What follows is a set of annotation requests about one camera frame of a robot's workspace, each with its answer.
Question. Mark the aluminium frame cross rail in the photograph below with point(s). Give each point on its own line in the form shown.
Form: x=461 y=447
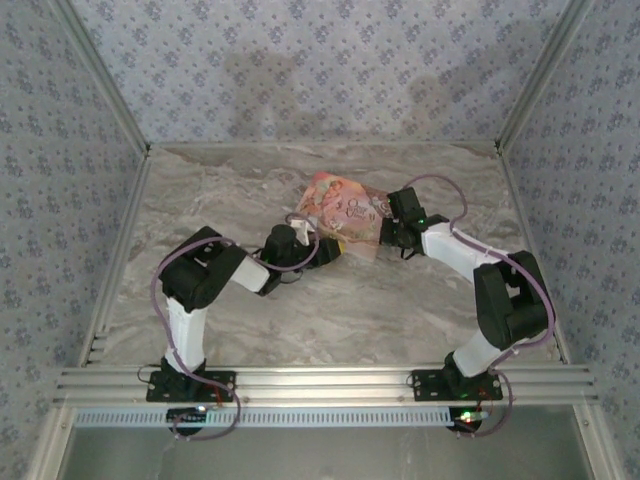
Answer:
x=325 y=385

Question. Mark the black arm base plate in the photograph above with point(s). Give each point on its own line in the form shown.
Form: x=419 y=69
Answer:
x=427 y=387
x=220 y=387

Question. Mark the black controller board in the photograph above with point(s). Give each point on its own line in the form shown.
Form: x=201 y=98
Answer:
x=467 y=419
x=185 y=417

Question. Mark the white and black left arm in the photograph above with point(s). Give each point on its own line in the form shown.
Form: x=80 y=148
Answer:
x=187 y=325

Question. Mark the aluminium frame post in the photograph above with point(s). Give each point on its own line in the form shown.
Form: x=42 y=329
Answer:
x=100 y=70
x=545 y=70

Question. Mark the aluminium frame side rail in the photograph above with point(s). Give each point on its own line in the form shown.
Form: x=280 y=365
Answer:
x=117 y=260
x=535 y=260

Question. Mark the pink storybook box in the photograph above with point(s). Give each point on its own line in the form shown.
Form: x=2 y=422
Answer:
x=340 y=210

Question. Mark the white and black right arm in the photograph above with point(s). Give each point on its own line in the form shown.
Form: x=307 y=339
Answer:
x=455 y=247

